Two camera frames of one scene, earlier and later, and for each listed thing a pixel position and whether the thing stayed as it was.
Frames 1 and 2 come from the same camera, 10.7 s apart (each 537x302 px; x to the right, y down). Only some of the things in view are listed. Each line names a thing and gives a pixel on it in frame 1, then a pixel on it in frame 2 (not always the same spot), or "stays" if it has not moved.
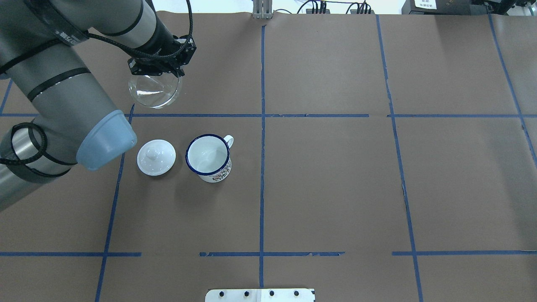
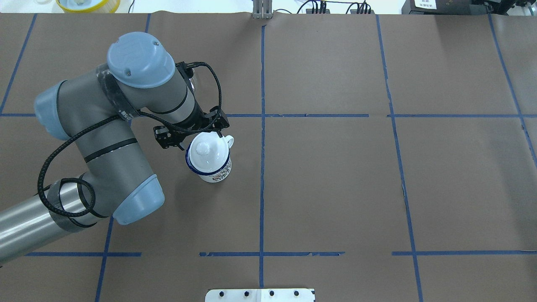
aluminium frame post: x=262 y=9 stays
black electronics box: x=442 y=7 stays
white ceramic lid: x=155 y=157 to x=208 y=152
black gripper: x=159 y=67 to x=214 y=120
